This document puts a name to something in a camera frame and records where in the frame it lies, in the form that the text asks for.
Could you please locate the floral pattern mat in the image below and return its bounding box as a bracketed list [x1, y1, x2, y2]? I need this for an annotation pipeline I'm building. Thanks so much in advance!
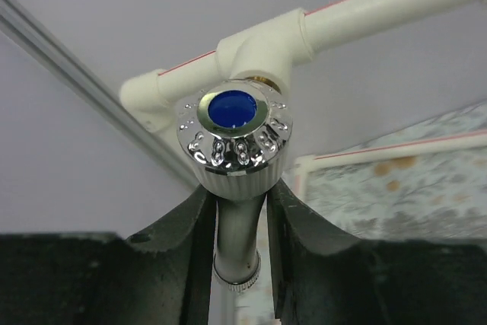
[233, 102, 486, 324]

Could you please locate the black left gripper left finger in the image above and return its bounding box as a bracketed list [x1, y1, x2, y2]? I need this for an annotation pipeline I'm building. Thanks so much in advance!
[1, 187, 213, 324]

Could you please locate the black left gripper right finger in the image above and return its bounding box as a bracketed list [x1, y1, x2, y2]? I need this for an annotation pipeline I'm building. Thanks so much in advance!
[267, 182, 486, 324]

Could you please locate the white water faucet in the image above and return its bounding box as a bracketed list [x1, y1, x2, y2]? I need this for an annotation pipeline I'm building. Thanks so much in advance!
[177, 78, 293, 292]

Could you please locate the white pipe frame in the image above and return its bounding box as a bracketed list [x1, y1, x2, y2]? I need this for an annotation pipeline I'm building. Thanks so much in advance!
[119, 0, 487, 196]

